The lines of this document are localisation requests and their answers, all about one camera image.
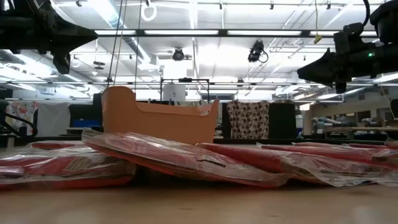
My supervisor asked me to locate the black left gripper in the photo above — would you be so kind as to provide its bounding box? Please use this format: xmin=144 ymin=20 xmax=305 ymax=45
xmin=36 ymin=14 xmax=99 ymax=75

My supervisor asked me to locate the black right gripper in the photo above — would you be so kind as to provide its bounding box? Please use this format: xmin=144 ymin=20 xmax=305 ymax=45
xmin=296 ymin=44 xmax=379 ymax=94

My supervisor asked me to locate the black cabinet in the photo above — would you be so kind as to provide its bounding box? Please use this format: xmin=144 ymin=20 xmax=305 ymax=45
xmin=268 ymin=102 xmax=297 ymax=140

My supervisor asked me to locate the wooden workbench with clutter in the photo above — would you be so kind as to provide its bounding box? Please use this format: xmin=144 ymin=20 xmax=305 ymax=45
xmin=310 ymin=116 xmax=398 ymax=141

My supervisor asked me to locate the black monitor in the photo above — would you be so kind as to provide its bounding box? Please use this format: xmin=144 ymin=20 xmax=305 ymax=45
xmin=68 ymin=93 xmax=103 ymax=121

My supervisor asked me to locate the blue box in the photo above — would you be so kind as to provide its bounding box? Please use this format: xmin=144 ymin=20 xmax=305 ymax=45
xmin=72 ymin=119 xmax=102 ymax=128

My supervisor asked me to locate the plain white cloth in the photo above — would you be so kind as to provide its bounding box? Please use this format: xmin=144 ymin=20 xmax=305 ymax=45
xmin=36 ymin=102 xmax=72 ymax=138

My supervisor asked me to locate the brown white patterned cloth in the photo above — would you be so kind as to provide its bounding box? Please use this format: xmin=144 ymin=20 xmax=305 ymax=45
xmin=226 ymin=100 xmax=270 ymax=140

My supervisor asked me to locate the floral white cloth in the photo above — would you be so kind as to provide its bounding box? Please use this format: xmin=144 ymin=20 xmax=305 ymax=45
xmin=5 ymin=101 xmax=40 ymax=137

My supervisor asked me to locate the round black ceiling lamp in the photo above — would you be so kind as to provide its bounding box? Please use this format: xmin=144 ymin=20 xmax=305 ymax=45
xmin=172 ymin=47 xmax=185 ymax=62

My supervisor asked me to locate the orange plastic basket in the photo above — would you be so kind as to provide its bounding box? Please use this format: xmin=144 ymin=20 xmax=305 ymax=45
xmin=101 ymin=86 xmax=220 ymax=146

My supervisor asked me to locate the yellow hanging cable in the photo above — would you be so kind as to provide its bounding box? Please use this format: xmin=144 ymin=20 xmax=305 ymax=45
xmin=313 ymin=0 xmax=323 ymax=44

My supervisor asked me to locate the tan hanging cable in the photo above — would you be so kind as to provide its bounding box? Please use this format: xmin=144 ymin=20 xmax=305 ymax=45
xmin=113 ymin=0 xmax=128 ymax=87

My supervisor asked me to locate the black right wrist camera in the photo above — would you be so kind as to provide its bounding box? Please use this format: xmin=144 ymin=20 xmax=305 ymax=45
xmin=333 ymin=22 xmax=365 ymax=54

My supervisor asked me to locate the wooden post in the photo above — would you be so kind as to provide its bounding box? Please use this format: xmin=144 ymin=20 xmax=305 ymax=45
xmin=302 ymin=108 xmax=314 ymax=137

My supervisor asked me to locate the thin dark hanging cable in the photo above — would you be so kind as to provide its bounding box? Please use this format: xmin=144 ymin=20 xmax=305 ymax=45
xmin=134 ymin=0 xmax=143 ymax=91

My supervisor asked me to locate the black hanging overhead camera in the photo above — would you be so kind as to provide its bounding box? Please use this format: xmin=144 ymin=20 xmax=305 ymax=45
xmin=248 ymin=39 xmax=269 ymax=64

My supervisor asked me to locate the white cable loop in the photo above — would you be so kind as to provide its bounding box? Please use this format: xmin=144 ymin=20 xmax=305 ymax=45
xmin=140 ymin=2 xmax=159 ymax=22

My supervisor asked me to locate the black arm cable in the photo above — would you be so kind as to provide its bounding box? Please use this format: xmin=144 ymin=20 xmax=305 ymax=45
xmin=0 ymin=110 xmax=39 ymax=138

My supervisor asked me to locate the black metal stand frame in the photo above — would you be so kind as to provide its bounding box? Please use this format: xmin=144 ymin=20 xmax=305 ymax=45
xmin=159 ymin=77 xmax=210 ymax=103

